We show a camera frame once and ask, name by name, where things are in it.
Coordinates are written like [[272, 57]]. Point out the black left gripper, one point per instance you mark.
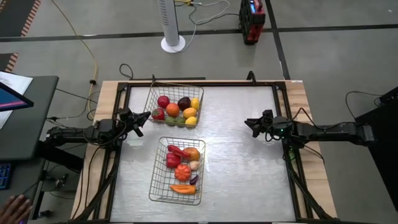
[[127, 125]]

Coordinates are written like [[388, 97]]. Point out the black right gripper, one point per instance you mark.
[[270, 129]]

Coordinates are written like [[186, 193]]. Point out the round orange fruit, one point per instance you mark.
[[172, 109]]

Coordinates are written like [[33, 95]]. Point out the long red chili pepper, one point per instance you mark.
[[178, 151]]

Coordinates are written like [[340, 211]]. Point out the dark purple plum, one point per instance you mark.
[[184, 103]]

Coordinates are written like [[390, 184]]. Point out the red bell pepper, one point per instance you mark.
[[173, 161]]

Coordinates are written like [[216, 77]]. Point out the yellow lemon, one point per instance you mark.
[[191, 120], [195, 104]]

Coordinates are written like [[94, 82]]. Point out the red-orange ribbed pumpkin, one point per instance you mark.
[[183, 173]]

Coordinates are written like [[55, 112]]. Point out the white garlic bulb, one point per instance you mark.
[[195, 165]]

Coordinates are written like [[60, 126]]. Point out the small purple eggplant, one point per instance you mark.
[[194, 180]]

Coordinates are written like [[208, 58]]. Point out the carrot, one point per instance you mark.
[[183, 189]]

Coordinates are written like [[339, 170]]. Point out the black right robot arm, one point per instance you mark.
[[326, 132]]

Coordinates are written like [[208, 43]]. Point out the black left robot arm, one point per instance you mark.
[[71, 135]]

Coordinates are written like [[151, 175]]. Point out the green lime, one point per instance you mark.
[[180, 120], [170, 120]]

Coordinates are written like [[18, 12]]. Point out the black clamp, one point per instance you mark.
[[153, 78], [251, 77]]

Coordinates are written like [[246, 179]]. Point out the yellow-orange mango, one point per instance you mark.
[[189, 113]]

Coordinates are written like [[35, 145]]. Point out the white table mat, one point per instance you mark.
[[230, 174]]

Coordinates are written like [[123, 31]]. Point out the grey desk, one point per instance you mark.
[[43, 90]]

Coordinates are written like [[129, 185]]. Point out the red and black toolbox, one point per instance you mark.
[[252, 25]]

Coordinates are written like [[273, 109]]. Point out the white tower fan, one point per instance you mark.
[[169, 21]]

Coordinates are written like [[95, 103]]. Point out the computer monitor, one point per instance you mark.
[[12, 98]]

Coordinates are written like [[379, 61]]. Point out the white paper sheet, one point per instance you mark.
[[15, 81]]

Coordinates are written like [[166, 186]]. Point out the large black case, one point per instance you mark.
[[385, 161]]

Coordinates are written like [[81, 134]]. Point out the blue-lit keyboard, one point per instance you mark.
[[4, 175]]

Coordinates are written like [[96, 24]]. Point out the black mat with striped edge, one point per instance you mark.
[[15, 15], [4, 60]]

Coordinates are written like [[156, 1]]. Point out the person's hand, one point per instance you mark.
[[14, 210]]

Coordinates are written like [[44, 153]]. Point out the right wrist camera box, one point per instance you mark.
[[268, 116]]

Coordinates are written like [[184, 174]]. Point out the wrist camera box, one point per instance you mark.
[[126, 114], [268, 116]]

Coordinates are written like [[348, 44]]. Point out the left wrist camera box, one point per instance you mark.
[[126, 114]]

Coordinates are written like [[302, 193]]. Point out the black metal table frame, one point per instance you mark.
[[224, 83]]

